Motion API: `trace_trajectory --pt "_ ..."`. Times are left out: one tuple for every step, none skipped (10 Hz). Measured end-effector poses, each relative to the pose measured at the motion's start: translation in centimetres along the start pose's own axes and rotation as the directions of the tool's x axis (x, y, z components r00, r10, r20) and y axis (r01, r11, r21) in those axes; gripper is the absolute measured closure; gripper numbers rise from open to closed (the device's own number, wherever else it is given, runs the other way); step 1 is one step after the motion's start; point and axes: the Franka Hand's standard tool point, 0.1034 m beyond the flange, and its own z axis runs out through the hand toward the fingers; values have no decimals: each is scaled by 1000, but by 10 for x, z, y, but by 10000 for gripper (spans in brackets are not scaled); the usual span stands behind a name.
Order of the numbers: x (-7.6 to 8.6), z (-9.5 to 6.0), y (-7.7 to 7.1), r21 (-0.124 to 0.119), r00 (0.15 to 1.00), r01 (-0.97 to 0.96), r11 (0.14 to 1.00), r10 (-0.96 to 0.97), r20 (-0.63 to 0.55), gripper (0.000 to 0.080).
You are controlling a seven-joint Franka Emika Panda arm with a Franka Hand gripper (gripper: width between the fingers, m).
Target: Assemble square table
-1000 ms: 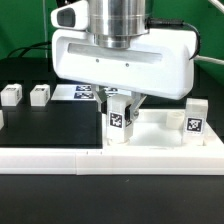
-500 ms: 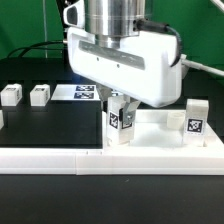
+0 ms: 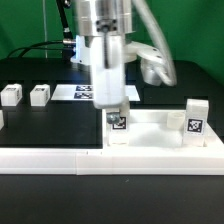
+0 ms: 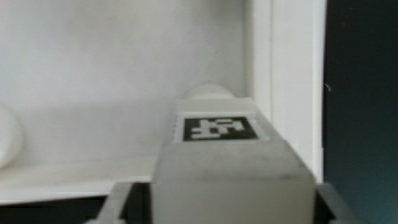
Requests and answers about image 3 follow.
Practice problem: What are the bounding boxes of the white L-shaped fixture wall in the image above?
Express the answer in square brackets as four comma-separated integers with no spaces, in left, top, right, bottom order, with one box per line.
[0,112,224,176]

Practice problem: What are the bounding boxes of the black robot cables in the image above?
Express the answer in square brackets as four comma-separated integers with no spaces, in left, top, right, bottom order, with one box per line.
[7,0,77,59]

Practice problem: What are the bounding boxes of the white part at left edge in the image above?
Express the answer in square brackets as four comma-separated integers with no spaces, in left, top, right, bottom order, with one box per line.
[0,110,4,131]

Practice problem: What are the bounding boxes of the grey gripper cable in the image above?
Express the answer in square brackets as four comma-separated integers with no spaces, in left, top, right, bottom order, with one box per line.
[133,0,178,86]

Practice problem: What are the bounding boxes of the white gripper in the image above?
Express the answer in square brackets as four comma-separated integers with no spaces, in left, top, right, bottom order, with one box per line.
[90,36,126,124]

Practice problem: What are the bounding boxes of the white sheet with fiducial tags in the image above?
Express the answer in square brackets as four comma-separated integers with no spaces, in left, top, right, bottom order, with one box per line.
[51,84,140,101]

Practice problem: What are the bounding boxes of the white square tabletop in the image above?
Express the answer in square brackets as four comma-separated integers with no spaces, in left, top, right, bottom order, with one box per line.
[103,109,224,149]

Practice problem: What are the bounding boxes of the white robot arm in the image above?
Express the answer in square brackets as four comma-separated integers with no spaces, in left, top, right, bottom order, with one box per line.
[72,0,176,124]

